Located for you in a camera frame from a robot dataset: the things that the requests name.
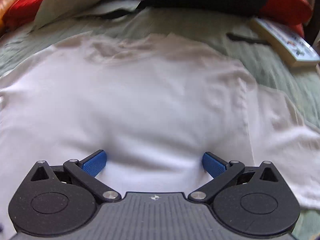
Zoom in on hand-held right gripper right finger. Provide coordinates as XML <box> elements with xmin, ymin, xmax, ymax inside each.
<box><xmin>187</xmin><ymin>151</ymin><xmax>280</xmax><ymax>203</ymax></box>

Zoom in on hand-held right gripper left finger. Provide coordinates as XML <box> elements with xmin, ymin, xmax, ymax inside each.
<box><xmin>30</xmin><ymin>149</ymin><xmax>122</xmax><ymax>202</ymax></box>

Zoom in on white printed shirt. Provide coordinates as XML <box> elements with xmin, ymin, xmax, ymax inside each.
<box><xmin>0</xmin><ymin>32</ymin><xmax>320</xmax><ymax>240</ymax></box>

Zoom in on green plaid bed blanket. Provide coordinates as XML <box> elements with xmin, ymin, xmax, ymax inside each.
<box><xmin>0</xmin><ymin>6</ymin><xmax>320</xmax><ymax>240</ymax></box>

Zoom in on black pen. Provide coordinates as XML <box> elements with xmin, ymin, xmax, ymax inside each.
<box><xmin>226</xmin><ymin>32</ymin><xmax>270</xmax><ymax>46</ymax></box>

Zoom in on paperback book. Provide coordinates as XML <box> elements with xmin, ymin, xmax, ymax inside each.
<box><xmin>250</xmin><ymin>17</ymin><xmax>320</xmax><ymax>68</ymax></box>

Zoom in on red quilt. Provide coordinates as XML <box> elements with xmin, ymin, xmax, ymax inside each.
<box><xmin>2</xmin><ymin>0</ymin><xmax>313</xmax><ymax>38</ymax></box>

